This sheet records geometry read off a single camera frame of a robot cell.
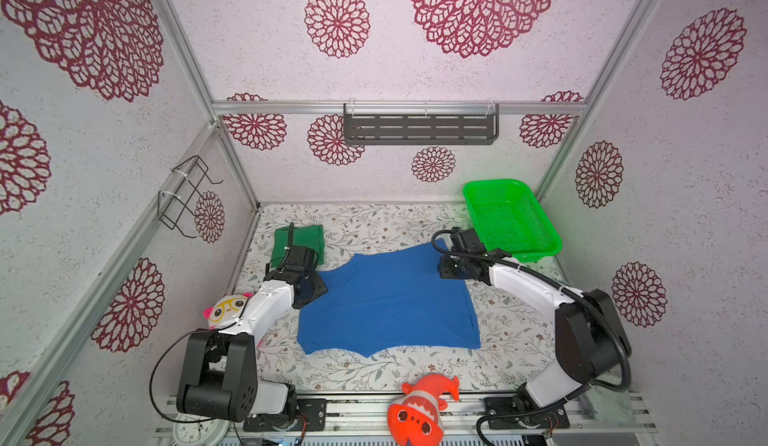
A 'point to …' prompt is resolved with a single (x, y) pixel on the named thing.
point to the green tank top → (311, 236)
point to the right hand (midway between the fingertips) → (442, 261)
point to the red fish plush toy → (415, 418)
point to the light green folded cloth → (608, 407)
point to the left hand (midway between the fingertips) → (316, 294)
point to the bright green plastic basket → (510, 218)
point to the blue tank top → (390, 299)
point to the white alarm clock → (207, 433)
